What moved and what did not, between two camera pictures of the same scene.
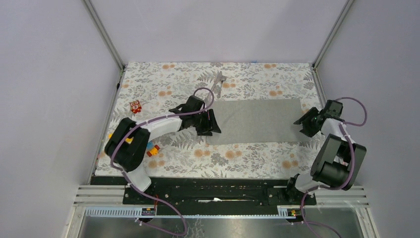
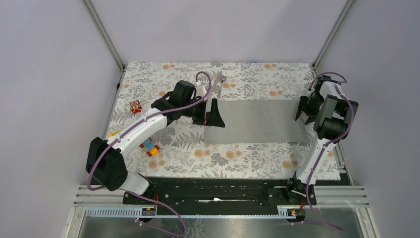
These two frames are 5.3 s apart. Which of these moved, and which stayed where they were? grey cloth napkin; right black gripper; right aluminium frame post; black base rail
Moved: right black gripper
Stayed: grey cloth napkin; black base rail; right aluminium frame post
